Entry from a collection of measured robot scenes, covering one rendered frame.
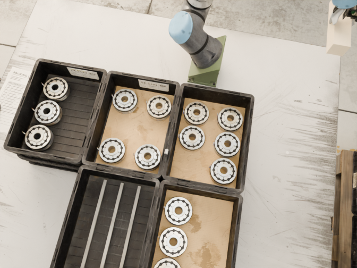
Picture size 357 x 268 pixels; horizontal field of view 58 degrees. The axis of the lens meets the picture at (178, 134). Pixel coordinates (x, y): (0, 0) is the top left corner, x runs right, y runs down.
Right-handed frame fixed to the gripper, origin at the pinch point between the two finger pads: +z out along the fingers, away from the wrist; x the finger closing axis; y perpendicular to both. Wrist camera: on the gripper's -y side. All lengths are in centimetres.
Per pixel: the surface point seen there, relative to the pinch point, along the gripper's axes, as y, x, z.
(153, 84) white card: 31, -66, 19
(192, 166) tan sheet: 60, -43, 26
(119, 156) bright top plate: 63, -72, 23
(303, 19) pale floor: -96, 20, 109
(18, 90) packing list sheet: 38, -131, 39
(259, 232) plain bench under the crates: 78, -11, 39
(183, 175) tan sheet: 64, -46, 26
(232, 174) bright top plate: 60, -28, 23
